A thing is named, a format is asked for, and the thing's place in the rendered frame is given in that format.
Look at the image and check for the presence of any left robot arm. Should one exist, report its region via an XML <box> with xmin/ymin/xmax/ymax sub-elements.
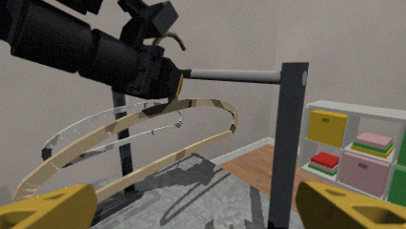
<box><xmin>0</xmin><ymin>0</ymin><xmax>179</xmax><ymax>73</ymax></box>

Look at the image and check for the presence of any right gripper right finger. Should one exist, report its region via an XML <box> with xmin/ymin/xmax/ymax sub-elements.
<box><xmin>295</xmin><ymin>181</ymin><xmax>406</xmax><ymax>229</ymax></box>

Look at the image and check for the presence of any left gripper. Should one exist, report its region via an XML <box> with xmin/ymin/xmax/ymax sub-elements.
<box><xmin>78</xmin><ymin>29</ymin><xmax>183</xmax><ymax>100</ymax></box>

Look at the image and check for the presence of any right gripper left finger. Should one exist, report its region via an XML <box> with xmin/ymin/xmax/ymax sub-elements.
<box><xmin>0</xmin><ymin>184</ymin><xmax>97</xmax><ymax>229</ymax></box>

